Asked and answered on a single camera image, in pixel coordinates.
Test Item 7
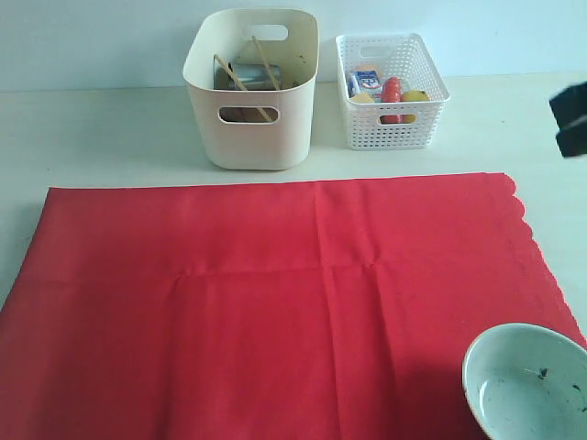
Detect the blue white milk carton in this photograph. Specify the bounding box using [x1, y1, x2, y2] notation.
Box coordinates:
[347, 69, 382, 100]

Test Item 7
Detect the stainless steel cup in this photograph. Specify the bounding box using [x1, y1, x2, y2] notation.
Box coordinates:
[214, 62, 276, 91]

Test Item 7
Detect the red table cloth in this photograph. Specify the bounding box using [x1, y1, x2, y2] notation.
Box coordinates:
[1, 173, 583, 439]

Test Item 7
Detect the white perforated plastic basket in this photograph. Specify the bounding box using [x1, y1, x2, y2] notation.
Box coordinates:
[336, 33, 450, 150]

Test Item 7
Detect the brown egg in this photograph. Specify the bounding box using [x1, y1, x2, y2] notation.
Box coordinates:
[353, 64, 379, 75]

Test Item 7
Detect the pale green ceramic bowl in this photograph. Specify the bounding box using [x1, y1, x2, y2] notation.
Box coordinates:
[462, 323, 586, 439]

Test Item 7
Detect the yellow lemon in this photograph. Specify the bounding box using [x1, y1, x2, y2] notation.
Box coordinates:
[401, 89, 430, 124]

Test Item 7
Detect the cream plastic bin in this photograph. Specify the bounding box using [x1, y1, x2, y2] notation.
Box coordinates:
[183, 8, 319, 171]

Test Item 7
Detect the red sausage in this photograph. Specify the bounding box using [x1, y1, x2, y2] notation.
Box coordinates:
[380, 77, 404, 125]

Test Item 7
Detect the brown wooden plate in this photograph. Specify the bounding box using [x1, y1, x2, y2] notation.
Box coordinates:
[219, 107, 279, 124]

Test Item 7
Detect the yellow cheese wedge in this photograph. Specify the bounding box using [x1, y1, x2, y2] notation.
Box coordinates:
[350, 93, 375, 104]

